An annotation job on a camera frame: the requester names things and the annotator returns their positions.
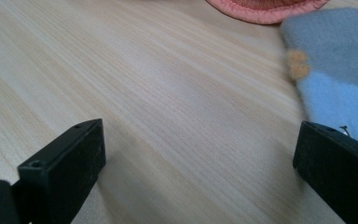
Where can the pink and grey ski glove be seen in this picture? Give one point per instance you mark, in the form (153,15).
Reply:
(261,14)

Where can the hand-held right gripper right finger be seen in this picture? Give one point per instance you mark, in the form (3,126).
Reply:
(338,174)

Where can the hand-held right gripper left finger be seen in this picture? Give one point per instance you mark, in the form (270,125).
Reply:
(62,168)

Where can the blue knit glove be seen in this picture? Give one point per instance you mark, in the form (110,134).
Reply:
(332,46)

